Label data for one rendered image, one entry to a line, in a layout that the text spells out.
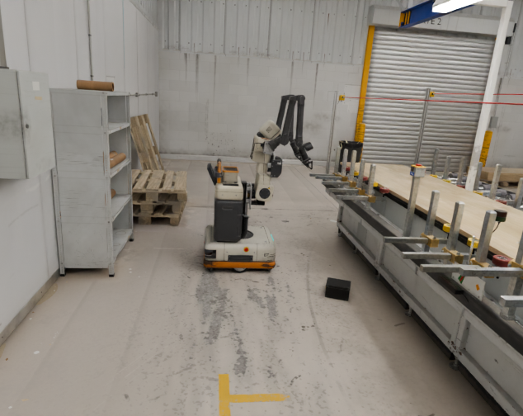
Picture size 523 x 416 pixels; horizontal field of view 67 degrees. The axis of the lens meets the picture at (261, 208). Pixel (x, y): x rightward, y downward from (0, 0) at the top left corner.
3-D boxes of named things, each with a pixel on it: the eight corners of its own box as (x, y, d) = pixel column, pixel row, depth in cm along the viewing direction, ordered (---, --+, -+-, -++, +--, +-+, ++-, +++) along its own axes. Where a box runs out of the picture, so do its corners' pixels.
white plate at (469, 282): (480, 301, 195) (484, 282, 192) (450, 277, 220) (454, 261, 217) (481, 301, 195) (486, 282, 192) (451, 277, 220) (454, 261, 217)
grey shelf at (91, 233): (59, 276, 340) (44, 87, 298) (91, 239, 426) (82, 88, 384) (113, 276, 346) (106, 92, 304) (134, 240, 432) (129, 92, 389)
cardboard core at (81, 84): (76, 79, 346) (111, 82, 350) (78, 79, 354) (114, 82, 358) (76, 89, 349) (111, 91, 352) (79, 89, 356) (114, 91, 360)
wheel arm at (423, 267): (421, 274, 192) (423, 266, 191) (418, 271, 195) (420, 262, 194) (504, 275, 198) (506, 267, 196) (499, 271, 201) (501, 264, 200)
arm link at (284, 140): (289, 92, 342) (290, 92, 333) (303, 95, 344) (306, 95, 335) (277, 143, 353) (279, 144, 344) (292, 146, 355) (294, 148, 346)
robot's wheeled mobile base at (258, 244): (203, 270, 363) (203, 244, 356) (204, 244, 423) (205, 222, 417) (275, 271, 371) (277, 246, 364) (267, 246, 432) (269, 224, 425)
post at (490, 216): (469, 300, 204) (491, 211, 191) (466, 297, 208) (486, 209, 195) (476, 300, 205) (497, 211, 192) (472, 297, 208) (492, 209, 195)
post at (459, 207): (442, 282, 229) (459, 202, 216) (439, 280, 232) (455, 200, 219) (448, 282, 229) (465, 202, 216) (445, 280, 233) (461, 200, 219)
